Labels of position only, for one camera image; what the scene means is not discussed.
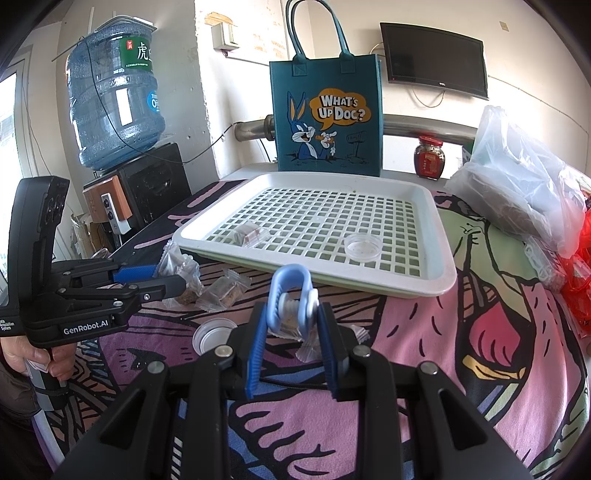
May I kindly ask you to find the white perforated plastic tray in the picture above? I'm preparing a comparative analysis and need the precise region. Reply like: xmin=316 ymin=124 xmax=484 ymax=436
xmin=172 ymin=172 xmax=458 ymax=298

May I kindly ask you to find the translucent plastic bag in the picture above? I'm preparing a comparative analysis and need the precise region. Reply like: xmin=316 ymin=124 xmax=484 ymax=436
xmin=445 ymin=105 xmax=587 ymax=259

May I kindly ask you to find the person's left forearm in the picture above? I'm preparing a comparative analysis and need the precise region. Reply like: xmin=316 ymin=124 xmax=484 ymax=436
xmin=0 ymin=357 xmax=40 ymax=418

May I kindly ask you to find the television cable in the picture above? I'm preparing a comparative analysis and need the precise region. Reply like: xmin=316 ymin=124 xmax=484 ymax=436
xmin=411 ymin=85 xmax=446 ymax=108

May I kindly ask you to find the teal cartoon tote bag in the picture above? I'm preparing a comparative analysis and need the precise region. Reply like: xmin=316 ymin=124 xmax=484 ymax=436
xmin=269 ymin=0 xmax=384 ymax=178

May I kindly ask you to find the red plastic bag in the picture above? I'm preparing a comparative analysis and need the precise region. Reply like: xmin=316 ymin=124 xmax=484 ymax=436
xmin=556 ymin=249 xmax=591 ymax=342

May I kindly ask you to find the white round lid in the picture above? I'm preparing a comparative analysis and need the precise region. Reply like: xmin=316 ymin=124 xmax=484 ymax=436
xmin=192 ymin=318 xmax=238 ymax=356

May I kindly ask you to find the black cable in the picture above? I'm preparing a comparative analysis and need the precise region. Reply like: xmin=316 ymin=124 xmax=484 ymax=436
xmin=182 ymin=122 xmax=236 ymax=164

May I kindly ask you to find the cardboard box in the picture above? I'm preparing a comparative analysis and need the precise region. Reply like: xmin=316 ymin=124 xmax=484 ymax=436
xmin=69 ymin=212 xmax=112 ymax=261

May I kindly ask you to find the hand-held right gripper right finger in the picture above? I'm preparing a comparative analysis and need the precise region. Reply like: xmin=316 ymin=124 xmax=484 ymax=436
xmin=316 ymin=302 xmax=532 ymax=480

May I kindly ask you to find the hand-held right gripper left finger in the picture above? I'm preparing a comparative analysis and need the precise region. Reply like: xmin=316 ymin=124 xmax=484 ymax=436
xmin=53 ymin=302 xmax=269 ymax=480

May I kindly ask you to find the red-lidded glass jar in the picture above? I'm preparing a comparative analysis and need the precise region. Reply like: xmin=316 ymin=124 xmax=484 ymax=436
xmin=413 ymin=135 xmax=446 ymax=181

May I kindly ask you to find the light green tray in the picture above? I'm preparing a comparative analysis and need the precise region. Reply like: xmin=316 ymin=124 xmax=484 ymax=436
xmin=180 ymin=251 xmax=384 ymax=291

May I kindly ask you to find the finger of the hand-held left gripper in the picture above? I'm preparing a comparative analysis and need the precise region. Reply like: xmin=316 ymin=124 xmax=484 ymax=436
xmin=58 ymin=275 xmax=183 ymax=306
xmin=69 ymin=261 xmax=158 ymax=284

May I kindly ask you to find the black wall television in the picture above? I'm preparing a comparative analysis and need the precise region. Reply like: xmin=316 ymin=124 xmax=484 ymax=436
xmin=380 ymin=21 xmax=489 ymax=101

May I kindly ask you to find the person's left hand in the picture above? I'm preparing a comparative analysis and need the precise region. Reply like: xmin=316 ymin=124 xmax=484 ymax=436
xmin=0 ymin=338 xmax=71 ymax=384

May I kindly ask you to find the blue water jug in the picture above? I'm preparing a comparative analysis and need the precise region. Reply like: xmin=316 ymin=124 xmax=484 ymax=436
xmin=65 ymin=16 xmax=166 ymax=171

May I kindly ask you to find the black water dispenser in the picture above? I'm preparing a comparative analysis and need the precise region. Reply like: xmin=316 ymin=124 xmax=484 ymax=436
xmin=83 ymin=142 xmax=192 ymax=234

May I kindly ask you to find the printed blanket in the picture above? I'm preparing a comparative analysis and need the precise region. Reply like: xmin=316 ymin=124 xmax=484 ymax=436
xmin=34 ymin=178 xmax=591 ymax=480

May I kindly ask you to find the small clear plastic cup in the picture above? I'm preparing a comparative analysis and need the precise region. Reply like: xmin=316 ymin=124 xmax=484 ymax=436
xmin=344 ymin=233 xmax=383 ymax=263

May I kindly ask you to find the wall switch box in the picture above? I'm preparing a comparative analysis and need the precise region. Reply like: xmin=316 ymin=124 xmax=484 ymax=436
xmin=211 ymin=21 xmax=241 ymax=51

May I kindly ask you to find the blue plastic clip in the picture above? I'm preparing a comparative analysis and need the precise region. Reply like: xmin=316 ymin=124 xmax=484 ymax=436
xmin=269 ymin=265 xmax=320 ymax=342

